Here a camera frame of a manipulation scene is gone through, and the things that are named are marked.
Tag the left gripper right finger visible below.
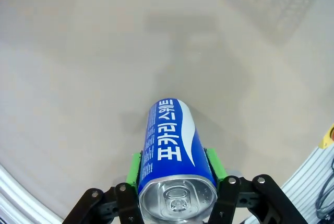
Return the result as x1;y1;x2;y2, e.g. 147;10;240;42
205;148;308;224

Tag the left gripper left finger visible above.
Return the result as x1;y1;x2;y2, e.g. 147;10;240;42
62;151;144;224

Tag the blue Pocari Sweat can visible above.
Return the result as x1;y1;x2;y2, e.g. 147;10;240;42
137;98;219;221

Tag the yellow warning sticker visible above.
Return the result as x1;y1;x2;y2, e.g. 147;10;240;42
317;124;334;149

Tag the ribbed aluminium frame rail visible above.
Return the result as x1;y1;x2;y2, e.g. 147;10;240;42
244;144;334;224

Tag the black cable bundle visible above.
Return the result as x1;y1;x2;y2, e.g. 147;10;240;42
314;153;334;221

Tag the white table edge rail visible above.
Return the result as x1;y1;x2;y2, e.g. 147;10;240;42
0;165;65;224

